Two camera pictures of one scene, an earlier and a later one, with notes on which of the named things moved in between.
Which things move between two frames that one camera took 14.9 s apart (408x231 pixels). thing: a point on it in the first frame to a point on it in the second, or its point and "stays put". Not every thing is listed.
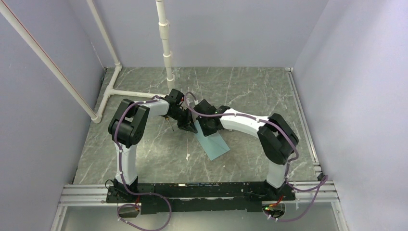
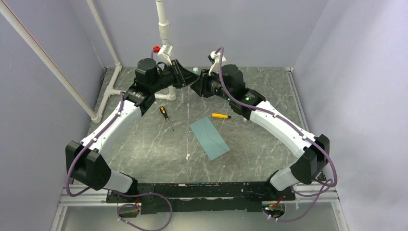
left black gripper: x=187 y=123 to x=185 y=76
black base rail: x=156 y=198 stays put
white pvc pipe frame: x=96 y=116 stays put
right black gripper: x=206 y=132 to x=201 y=85
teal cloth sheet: x=213 y=144 stays put
